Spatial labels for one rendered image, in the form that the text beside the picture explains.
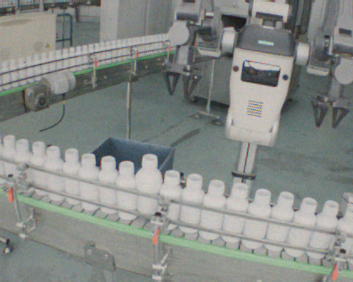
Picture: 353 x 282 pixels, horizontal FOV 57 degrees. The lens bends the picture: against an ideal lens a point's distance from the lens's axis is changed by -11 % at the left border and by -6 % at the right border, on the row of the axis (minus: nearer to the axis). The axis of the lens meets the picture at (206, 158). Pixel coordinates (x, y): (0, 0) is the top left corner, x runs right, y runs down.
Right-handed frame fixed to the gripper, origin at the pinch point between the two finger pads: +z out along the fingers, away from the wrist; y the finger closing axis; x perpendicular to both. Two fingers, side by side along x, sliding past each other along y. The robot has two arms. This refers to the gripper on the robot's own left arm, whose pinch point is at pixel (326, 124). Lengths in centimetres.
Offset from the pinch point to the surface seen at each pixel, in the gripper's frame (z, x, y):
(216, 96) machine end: 82, 360, 104
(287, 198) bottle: 15.2, -14.9, -18.7
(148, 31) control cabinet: 21, 656, 51
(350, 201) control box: 18.0, -14.8, 4.0
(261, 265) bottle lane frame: 33.4, -18.8, -23.9
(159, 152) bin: 34, 59, -36
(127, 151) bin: 37, 67, -49
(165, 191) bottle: 18, -3, -48
